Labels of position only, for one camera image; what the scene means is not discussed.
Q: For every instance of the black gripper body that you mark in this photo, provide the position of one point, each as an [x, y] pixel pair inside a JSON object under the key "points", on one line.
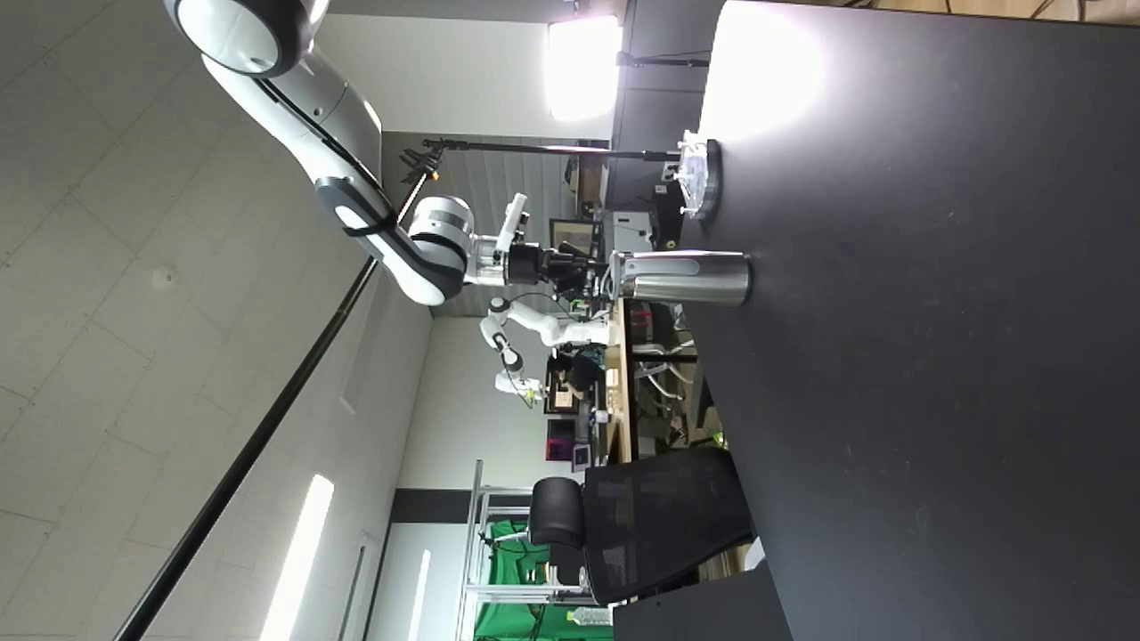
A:
{"points": [[542, 264]]}

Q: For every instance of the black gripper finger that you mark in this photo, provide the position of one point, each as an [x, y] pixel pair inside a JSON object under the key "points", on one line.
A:
{"points": [[593, 264], [593, 284]]}

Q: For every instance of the stainless steel thermos jug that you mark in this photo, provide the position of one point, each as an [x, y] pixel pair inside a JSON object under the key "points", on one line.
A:
{"points": [[682, 275]]}

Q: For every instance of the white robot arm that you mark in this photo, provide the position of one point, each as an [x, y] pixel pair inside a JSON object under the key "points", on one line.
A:
{"points": [[266, 59]]}

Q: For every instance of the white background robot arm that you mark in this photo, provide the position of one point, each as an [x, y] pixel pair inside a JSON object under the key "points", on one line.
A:
{"points": [[554, 334]]}

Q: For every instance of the wooden workbench with clutter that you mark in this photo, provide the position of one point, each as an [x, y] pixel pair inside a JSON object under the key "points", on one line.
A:
{"points": [[633, 398]]}

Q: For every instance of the clear plastic lidded container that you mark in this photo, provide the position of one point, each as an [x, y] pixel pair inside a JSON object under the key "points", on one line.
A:
{"points": [[694, 167]]}

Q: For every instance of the black mesh office chair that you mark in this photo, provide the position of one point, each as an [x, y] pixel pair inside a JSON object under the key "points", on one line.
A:
{"points": [[642, 524]]}

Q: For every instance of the green bins on white rack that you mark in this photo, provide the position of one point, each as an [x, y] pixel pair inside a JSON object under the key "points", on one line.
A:
{"points": [[496, 519]]}

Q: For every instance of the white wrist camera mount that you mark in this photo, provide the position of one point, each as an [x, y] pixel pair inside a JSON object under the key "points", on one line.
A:
{"points": [[511, 224]]}

